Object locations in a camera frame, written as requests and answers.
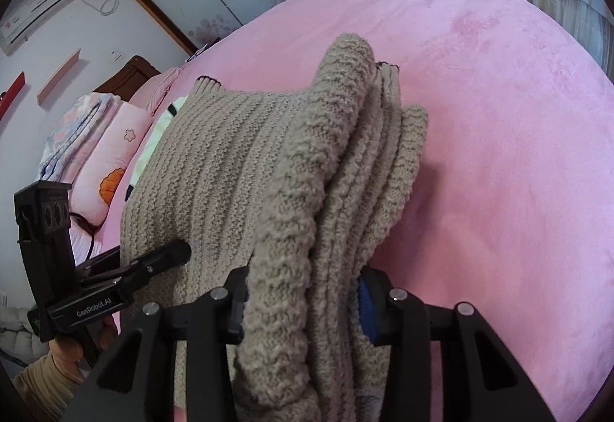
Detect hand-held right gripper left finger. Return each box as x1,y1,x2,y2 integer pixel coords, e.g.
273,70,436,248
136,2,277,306
60,265,253,422

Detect white flower pillow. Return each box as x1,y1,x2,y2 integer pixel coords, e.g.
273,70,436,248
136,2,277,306
68,211,104,270

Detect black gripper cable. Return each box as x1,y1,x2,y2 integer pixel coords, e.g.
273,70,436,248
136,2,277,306
67,211,104,260

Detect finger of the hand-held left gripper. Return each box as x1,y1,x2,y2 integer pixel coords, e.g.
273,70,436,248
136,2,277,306
76,239,193,291

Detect pink flower pillow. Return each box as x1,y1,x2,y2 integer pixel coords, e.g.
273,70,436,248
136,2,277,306
67,101,154,226

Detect grey knit sweater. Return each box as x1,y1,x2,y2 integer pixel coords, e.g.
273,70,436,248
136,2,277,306
120,33,429,422

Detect pink bed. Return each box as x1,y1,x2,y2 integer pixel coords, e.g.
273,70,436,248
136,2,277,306
98,0,614,422

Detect red wall shelf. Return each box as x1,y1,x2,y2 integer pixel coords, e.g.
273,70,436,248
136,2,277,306
0,72,26,120

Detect white padded cloth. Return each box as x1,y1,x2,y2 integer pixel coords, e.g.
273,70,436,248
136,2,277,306
0,304,39,358

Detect person's left hand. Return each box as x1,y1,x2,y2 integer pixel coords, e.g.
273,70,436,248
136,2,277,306
50,311,120,371

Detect folded floral quilt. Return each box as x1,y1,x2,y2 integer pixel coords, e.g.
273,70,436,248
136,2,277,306
36,93,125,185

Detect white air conditioner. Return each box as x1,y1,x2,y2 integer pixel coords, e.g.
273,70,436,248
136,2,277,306
0,0,80,54

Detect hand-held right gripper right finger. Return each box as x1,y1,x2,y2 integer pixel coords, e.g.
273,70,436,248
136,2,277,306
359,269,560,422

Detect folded cream black garment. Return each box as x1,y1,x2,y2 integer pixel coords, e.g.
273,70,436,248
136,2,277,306
125,96,189,202

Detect pink wall shelf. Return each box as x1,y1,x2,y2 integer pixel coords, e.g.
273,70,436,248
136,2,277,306
37,48,82,105

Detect wooden headboard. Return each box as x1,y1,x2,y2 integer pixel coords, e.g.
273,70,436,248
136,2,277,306
93,55,161,94

